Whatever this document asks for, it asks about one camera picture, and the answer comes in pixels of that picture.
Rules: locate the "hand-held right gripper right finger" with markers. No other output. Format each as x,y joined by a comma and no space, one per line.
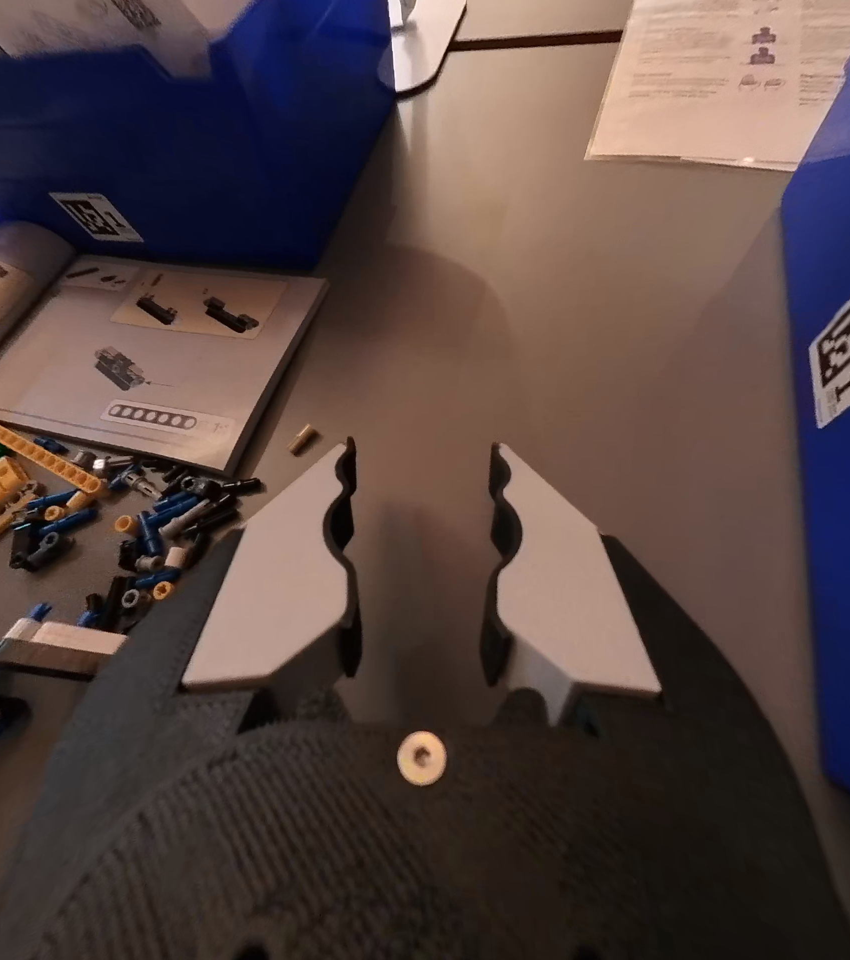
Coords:
567,592

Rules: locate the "pile of lego pieces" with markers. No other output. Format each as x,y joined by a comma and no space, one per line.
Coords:
57,517

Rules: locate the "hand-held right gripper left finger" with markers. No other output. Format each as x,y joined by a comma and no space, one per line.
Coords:
275,577

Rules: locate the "printed white paper sheet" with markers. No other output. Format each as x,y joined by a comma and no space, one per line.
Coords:
695,90

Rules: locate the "lego instruction booklet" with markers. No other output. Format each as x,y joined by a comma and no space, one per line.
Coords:
207,360

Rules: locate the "small tan lego pin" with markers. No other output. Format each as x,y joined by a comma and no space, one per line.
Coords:
303,439

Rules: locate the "pile of white paper bags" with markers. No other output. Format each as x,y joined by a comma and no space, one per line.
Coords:
94,30

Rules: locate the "white monitor stand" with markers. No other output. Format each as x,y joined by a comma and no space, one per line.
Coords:
417,52

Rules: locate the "blue plastic bin with papers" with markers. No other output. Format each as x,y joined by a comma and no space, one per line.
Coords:
244,150

